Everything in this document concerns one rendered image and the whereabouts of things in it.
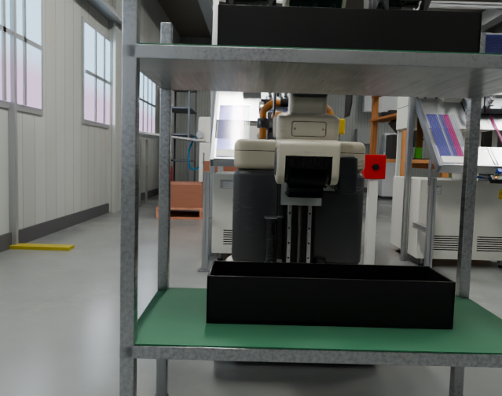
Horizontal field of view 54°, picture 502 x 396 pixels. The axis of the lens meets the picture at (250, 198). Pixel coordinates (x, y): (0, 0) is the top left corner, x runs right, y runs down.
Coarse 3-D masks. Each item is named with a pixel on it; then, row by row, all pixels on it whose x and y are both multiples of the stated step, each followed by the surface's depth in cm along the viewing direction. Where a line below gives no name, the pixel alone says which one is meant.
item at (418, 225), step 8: (448, 8) 360; (456, 8) 360; (464, 8) 359; (472, 8) 359; (480, 8) 358; (488, 8) 357; (496, 8) 357; (456, 176) 367; (480, 176) 354; (488, 176) 352; (416, 224) 340; (424, 232) 325
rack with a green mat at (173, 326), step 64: (128, 0) 95; (128, 64) 96; (192, 64) 101; (256, 64) 99; (320, 64) 98; (384, 64) 96; (448, 64) 96; (128, 128) 97; (128, 192) 98; (128, 256) 99; (128, 320) 100; (192, 320) 116; (128, 384) 101
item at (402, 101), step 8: (400, 104) 398; (400, 112) 397; (400, 120) 397; (416, 120) 376; (400, 128) 396; (416, 128) 384; (400, 136) 404; (480, 136) 405; (496, 136) 378; (400, 144) 405; (480, 144) 405; (496, 144) 378; (400, 152) 405; (400, 160) 406
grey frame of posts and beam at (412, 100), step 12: (408, 108) 365; (408, 120) 365; (408, 132) 364; (408, 144) 364; (408, 156) 365; (408, 168) 365; (408, 180) 367; (432, 180) 316; (408, 192) 367; (432, 192) 317; (408, 204) 368; (432, 204) 318; (408, 216) 368; (432, 216) 318; (408, 228) 369; (432, 228) 319; (432, 240) 319; (432, 252) 320
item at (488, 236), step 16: (400, 176) 407; (400, 192) 391; (416, 192) 353; (448, 192) 347; (480, 192) 347; (496, 192) 347; (400, 208) 390; (416, 208) 352; (448, 208) 348; (480, 208) 348; (496, 208) 348; (400, 224) 389; (448, 224) 349; (480, 224) 349; (496, 224) 349; (400, 240) 388; (416, 240) 351; (448, 240) 350; (480, 240) 350; (496, 240) 350; (416, 256) 351; (448, 256) 351; (480, 256) 351; (496, 256) 351
